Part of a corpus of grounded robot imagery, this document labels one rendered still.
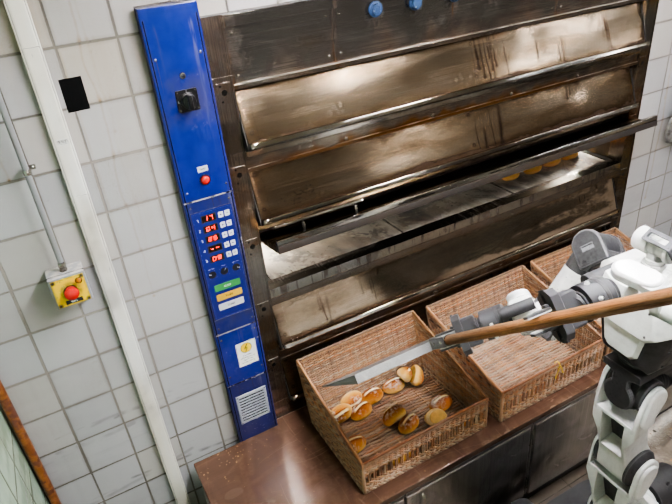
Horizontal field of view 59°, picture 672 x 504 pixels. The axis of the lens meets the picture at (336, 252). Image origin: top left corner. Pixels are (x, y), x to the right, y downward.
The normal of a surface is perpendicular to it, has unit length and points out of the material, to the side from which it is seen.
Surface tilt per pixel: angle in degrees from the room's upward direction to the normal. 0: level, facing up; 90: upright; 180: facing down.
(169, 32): 90
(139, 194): 90
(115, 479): 90
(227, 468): 0
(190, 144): 90
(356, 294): 70
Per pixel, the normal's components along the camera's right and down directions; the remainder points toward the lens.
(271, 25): 0.48, 0.41
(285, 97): 0.44, 0.06
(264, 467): -0.08, -0.86
